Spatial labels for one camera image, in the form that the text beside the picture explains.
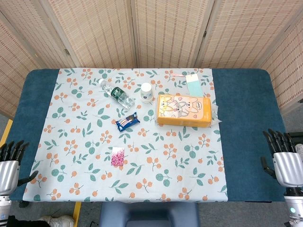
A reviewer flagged blue cookie packet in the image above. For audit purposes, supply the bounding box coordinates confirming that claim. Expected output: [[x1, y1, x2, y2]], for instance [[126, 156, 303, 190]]
[[115, 112, 141, 132]]

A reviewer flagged woven folding screen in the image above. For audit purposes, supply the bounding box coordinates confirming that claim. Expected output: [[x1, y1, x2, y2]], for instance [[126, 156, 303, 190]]
[[0, 0, 303, 119]]

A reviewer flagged white floral paper cup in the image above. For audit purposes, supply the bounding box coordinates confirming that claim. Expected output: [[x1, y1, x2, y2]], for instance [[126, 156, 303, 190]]
[[139, 82, 153, 104]]

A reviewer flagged blue table cover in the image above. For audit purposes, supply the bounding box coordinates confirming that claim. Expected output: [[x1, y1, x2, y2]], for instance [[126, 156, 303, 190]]
[[0, 68, 300, 203]]

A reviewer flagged floral printed tablecloth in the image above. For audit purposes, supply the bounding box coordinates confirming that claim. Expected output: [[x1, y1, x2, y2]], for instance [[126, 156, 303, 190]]
[[23, 68, 228, 203]]

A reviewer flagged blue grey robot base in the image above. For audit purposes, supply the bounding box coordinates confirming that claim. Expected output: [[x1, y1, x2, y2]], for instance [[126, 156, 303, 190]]
[[98, 202, 201, 227]]

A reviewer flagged pink patterned card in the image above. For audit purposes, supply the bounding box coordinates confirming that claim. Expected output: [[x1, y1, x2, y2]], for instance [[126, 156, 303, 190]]
[[110, 146, 125, 167]]

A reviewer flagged dark green box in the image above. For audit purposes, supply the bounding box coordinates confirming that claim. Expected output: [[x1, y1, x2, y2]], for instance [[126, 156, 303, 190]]
[[287, 132, 303, 142]]

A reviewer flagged clear plastic water bottle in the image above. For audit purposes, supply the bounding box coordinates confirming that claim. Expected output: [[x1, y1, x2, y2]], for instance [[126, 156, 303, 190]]
[[98, 79, 135, 110]]

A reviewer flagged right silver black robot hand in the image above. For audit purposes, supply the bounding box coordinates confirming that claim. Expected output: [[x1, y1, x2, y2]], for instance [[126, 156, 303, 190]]
[[261, 128, 303, 189]]

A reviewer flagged orange cartoon tissue pack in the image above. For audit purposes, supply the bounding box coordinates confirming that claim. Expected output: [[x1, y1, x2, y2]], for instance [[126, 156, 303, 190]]
[[155, 94, 223, 129]]

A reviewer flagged white shoe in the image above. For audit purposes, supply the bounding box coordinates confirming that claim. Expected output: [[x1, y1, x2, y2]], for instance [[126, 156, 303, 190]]
[[39, 215, 74, 227]]

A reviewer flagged teal paper tag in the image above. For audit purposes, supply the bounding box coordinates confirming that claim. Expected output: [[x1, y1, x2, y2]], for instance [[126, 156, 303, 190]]
[[185, 73, 204, 97]]

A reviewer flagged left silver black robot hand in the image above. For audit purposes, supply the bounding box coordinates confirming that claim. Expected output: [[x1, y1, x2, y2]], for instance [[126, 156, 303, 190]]
[[0, 140, 39, 196]]

